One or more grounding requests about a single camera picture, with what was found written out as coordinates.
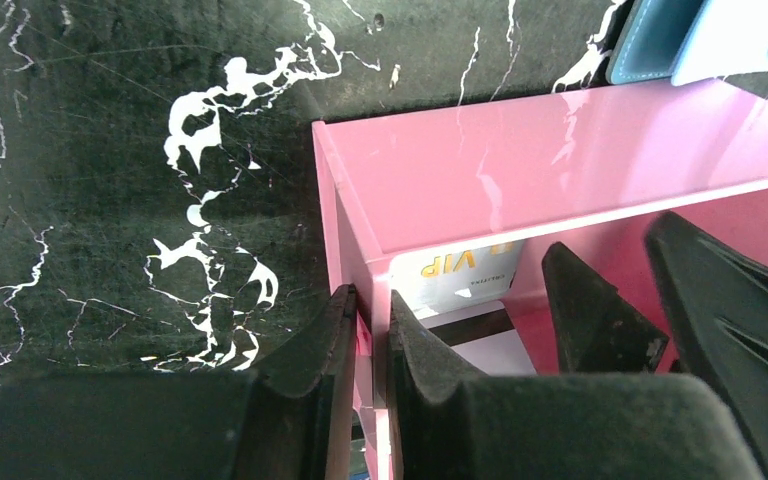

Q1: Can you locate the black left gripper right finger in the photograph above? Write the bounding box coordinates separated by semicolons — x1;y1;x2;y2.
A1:
387;294;762;479

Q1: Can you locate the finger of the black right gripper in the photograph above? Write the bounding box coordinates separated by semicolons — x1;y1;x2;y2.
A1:
541;242;669;373
644;212;768;478

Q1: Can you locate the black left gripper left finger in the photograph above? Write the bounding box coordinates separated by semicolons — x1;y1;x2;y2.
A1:
0;285;357;479

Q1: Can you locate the pink plastic tray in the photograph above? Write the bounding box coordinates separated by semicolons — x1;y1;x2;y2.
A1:
312;80;768;479

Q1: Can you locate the blue leather card holder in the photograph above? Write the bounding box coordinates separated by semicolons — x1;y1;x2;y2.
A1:
607;0;768;86

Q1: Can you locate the stack of grey cards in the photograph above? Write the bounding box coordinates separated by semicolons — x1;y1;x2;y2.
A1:
420;300;536;376

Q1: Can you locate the loose VIP card in tray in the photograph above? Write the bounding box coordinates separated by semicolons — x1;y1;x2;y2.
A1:
389;240;524;319

